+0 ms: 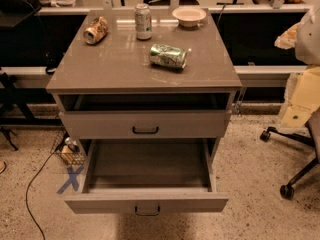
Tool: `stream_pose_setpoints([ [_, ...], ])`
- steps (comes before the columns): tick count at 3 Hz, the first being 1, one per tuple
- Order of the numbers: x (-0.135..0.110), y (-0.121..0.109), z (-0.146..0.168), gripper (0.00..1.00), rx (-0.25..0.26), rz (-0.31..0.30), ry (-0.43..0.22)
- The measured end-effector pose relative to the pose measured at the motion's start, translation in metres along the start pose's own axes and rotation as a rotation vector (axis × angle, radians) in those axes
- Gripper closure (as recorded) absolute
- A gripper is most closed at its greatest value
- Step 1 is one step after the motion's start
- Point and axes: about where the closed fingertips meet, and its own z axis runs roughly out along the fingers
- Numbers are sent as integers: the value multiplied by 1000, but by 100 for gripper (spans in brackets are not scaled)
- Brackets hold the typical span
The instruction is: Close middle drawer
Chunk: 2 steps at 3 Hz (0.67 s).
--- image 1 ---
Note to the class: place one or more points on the grey drawer cabinet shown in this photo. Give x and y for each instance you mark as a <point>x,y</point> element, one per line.
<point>116,75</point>

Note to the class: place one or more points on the green can lying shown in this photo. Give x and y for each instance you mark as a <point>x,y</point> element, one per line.
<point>167,56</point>

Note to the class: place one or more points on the black stand left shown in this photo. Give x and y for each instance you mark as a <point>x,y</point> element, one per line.
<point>15,105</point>

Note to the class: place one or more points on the upright white green can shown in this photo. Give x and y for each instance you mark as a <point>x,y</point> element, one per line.
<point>143,21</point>

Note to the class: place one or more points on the white bowl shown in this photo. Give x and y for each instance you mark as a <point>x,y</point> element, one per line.
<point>189,16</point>

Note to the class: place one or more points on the orange crushed can lying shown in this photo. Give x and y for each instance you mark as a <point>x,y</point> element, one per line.
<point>96,30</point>

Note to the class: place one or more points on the grey drawer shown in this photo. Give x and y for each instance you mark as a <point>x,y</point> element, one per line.
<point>143,125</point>
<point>147,178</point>

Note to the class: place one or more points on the wire basket with items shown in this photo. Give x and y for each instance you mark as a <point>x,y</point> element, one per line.
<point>67,149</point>

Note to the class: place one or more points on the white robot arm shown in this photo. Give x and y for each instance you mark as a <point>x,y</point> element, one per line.
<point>304,38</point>

